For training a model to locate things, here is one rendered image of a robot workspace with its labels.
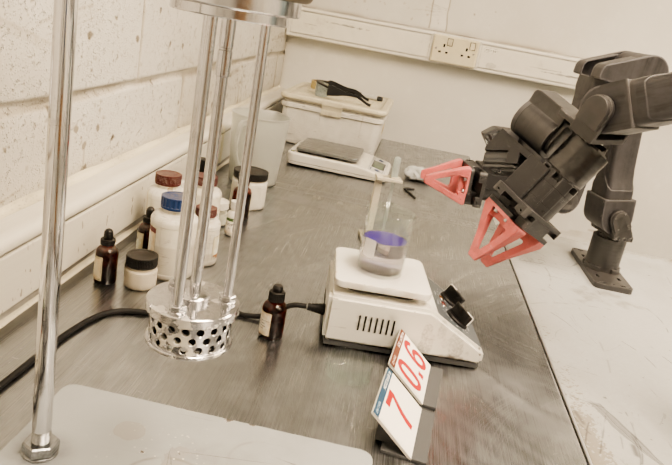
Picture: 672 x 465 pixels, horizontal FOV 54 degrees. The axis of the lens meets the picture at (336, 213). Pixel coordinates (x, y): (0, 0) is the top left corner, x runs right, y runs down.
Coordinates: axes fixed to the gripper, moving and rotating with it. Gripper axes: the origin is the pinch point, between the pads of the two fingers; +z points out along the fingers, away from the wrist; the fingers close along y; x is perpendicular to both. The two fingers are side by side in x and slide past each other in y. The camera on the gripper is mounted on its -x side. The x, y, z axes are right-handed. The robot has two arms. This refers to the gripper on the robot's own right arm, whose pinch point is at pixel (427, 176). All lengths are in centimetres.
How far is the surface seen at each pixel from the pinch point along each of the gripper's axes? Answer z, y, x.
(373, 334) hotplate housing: 13.3, 42.1, 10.6
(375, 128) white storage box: -1, -71, 5
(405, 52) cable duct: -11, -104, -16
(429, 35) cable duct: -18, -103, -22
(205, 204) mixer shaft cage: 33, 69, -12
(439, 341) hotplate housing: 5.3, 42.7, 10.2
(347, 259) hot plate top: 16.8, 33.9, 4.5
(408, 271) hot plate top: 8.8, 35.1, 4.6
